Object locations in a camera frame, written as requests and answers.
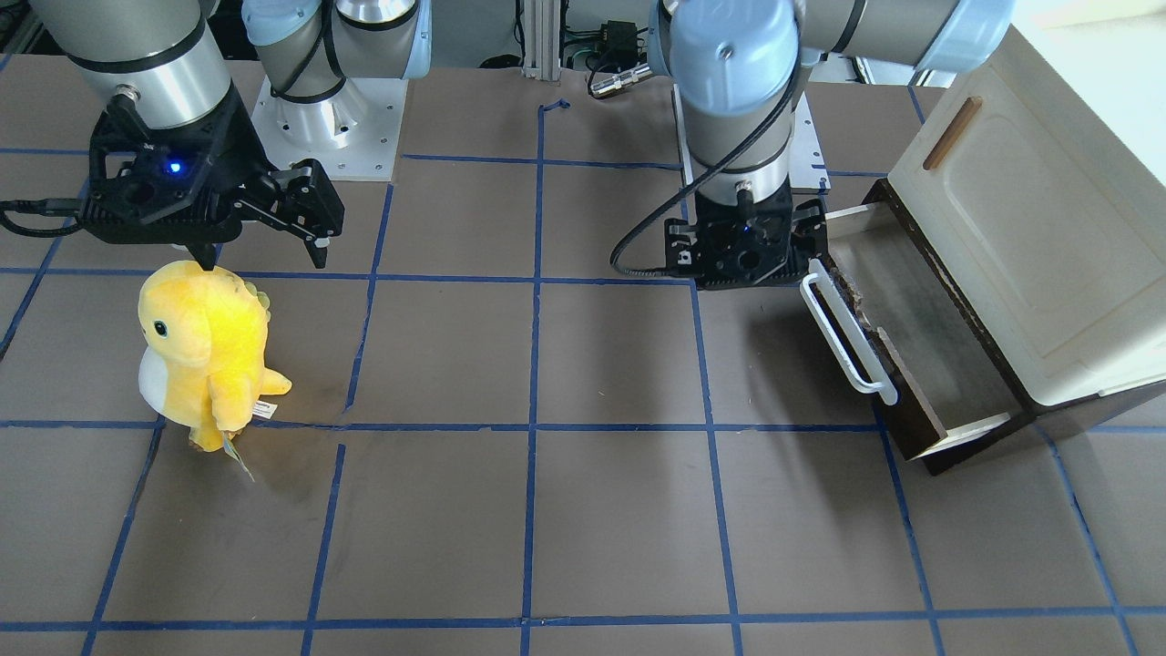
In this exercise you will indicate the black gripper near toy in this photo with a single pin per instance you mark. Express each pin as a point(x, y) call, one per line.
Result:
point(239, 146)

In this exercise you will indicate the black gripper near drawer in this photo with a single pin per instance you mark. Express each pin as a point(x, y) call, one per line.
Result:
point(810, 224)

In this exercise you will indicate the white drawer handle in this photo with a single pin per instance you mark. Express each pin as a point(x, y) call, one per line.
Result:
point(845, 337)

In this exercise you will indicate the silver robot arm near toy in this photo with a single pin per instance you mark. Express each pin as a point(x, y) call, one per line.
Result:
point(164, 55)

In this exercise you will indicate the dark wooden drawer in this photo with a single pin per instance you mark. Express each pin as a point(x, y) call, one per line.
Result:
point(958, 396)

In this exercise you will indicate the yellow plush dinosaur toy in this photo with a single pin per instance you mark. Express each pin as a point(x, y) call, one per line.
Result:
point(204, 366)

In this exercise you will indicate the silver robot arm near drawer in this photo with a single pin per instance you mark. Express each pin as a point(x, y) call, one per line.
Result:
point(740, 69)

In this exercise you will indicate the cream plastic storage box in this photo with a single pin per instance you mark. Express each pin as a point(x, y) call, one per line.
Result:
point(1038, 179)

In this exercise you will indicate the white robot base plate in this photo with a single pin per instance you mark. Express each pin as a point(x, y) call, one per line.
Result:
point(354, 134)

